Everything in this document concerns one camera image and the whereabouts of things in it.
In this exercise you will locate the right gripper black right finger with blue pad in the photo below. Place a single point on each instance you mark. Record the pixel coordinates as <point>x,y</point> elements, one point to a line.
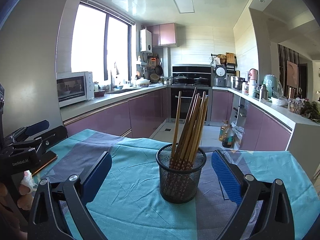
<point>275,220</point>

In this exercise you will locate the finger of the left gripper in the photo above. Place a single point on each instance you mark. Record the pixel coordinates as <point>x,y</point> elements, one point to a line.
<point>37,128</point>
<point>53,137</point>

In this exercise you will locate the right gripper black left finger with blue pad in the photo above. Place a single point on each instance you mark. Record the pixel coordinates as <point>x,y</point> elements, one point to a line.
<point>47,220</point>

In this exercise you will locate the plain dark bamboo chopstick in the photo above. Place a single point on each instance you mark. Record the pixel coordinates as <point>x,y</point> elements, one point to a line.
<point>180,146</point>

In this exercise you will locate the bamboo chopstick red floral end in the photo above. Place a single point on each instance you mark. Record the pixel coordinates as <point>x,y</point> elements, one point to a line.
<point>173,150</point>

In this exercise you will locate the kitchen window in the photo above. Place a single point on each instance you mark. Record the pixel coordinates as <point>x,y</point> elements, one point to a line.
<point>101,44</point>

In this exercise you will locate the left hand with bandage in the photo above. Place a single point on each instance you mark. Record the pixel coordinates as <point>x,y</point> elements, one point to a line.
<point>25,189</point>

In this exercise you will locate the smartphone on table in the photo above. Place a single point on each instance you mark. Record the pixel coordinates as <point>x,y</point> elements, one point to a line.
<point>45,160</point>

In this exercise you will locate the white microwave oven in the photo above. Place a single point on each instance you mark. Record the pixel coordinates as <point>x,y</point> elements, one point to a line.
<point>74,87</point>

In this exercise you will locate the grey refrigerator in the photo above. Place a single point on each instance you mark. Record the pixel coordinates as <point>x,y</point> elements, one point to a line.
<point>28,64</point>

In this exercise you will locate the teal grey tablecloth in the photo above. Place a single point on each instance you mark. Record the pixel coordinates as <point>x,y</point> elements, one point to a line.
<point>140,199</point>

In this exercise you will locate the purple lower cabinets left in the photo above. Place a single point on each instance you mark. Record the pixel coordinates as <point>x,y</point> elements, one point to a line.
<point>140,112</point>

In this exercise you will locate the purple cabinets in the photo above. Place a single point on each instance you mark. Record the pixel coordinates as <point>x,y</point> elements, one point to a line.
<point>140,112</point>
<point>259,129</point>

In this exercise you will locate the purple lower cabinets right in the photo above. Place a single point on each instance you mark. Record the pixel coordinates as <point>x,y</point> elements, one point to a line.
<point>259,129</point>

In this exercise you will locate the dark soy sauce bottle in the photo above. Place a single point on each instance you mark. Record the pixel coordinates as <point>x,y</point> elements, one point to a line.
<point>228,137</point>

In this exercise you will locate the cooking oil bottle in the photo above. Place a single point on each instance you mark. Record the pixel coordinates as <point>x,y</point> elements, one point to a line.
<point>223,129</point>

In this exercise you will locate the black mesh utensil holder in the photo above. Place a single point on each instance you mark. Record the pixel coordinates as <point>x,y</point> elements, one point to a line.
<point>178,186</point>

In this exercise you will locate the green electric kettle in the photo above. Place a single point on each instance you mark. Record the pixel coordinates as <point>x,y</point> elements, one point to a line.
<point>273,86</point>

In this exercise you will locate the black built-in oven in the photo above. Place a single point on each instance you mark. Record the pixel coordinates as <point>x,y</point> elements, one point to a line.
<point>186,97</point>

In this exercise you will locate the black range hood stove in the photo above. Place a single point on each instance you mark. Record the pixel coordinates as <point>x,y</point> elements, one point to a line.
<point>193,74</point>

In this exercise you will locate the steel pot on counter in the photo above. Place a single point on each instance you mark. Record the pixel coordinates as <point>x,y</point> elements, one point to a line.
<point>237,82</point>

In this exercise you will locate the pink thermos jug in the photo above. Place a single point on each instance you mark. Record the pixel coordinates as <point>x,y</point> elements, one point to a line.
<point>253,77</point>

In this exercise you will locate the white wall water heater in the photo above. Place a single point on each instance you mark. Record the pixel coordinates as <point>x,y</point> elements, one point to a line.
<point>145,41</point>

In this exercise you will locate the purple upper wall cabinet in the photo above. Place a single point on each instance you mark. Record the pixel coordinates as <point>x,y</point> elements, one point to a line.
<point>163,35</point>

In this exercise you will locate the wall shelf with boards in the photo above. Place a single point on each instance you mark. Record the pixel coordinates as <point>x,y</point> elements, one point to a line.
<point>228,60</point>

